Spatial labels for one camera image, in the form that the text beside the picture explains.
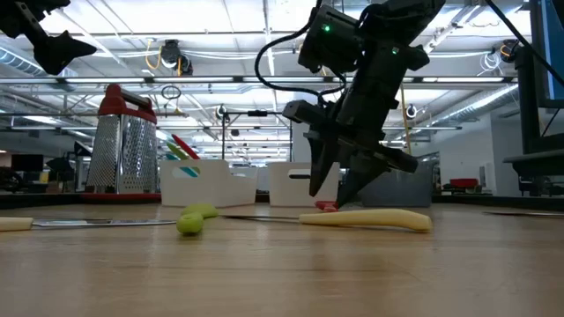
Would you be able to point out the red silicone spatula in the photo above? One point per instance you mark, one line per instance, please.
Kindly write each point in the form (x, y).
(185, 146)

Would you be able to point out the teal silicone spatula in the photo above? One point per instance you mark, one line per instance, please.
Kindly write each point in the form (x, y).
(188, 172)

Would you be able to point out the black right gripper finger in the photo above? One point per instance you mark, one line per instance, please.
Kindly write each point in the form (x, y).
(357, 176)
(324, 163)

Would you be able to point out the grey computer desk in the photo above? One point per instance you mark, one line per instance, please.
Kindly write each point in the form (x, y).
(529, 132)

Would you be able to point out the green silicone spatula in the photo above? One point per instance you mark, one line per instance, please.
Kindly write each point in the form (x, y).
(177, 152)

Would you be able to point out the small black ceiling reel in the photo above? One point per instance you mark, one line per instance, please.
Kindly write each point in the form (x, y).
(220, 111)
(411, 111)

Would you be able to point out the grey plastic bin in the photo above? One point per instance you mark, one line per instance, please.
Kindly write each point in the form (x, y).
(405, 189)

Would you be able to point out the dark background monitor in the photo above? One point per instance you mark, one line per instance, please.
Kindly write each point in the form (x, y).
(27, 163)

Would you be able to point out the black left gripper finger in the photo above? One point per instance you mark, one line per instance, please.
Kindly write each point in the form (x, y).
(57, 50)

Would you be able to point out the red background seat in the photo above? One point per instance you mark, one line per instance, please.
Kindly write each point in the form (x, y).
(462, 183)

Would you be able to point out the green silicone spoon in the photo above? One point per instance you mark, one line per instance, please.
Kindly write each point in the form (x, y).
(189, 223)

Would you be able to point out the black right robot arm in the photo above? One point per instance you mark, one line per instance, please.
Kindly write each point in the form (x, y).
(410, 17)

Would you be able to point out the red silicone spoon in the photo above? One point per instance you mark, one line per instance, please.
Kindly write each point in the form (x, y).
(326, 207)

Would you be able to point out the white plastic bin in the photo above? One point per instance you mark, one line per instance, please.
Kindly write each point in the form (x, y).
(286, 193)
(211, 191)

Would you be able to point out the blue-screen computer monitor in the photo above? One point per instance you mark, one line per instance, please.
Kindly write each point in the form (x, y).
(553, 53)

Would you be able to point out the black metal stand frame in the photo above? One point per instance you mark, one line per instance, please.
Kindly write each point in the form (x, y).
(257, 113)

